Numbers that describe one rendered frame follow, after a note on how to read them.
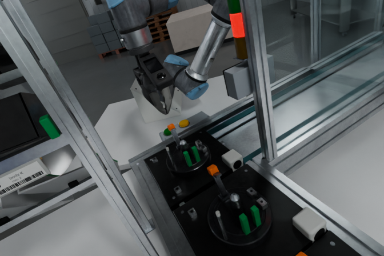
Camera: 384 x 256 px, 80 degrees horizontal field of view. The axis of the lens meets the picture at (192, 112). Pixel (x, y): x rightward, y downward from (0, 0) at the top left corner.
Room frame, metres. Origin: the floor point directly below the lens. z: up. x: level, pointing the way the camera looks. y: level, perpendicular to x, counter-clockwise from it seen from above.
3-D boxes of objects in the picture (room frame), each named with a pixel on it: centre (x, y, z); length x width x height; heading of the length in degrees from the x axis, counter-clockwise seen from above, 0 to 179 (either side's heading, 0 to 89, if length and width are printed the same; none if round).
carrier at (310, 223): (0.32, -0.03, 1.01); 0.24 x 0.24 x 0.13; 19
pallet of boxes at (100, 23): (8.48, 1.73, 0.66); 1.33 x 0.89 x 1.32; 82
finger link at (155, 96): (0.64, 0.10, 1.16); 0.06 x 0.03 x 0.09; 20
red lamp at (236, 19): (0.52, -0.17, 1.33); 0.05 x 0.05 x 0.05
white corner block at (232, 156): (0.50, -0.07, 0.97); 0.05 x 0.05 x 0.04; 19
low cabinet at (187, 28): (6.17, -1.17, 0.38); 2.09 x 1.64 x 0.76; 82
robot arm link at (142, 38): (0.64, 0.08, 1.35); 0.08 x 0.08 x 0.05
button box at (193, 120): (0.79, 0.04, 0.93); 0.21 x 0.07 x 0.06; 109
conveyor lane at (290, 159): (0.64, -0.24, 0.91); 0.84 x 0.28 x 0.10; 109
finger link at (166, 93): (0.65, 0.07, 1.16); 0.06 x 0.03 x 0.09; 20
